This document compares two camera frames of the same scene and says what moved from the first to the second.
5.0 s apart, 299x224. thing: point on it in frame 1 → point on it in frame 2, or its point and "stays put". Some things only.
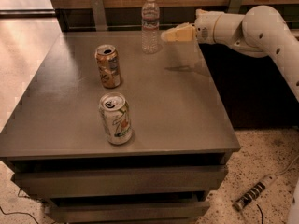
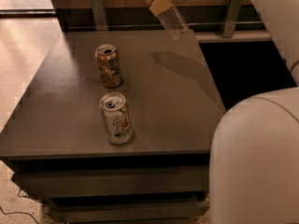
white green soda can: [116, 116] stays put
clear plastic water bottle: [149, 25] → [171, 19]
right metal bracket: [234, 2] stays put
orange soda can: [108, 65] stays put
